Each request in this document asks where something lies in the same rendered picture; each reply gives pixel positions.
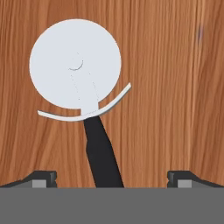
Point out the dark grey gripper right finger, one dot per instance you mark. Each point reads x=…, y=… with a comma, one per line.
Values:
x=180, y=178

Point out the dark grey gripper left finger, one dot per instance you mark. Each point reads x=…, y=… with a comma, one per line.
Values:
x=43, y=178

